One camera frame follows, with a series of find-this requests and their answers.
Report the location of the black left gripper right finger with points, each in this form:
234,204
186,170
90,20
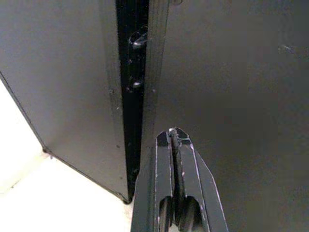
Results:
198,193

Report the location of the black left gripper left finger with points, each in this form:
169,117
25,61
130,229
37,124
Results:
149,193

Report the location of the black dresser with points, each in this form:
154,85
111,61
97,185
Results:
72,72

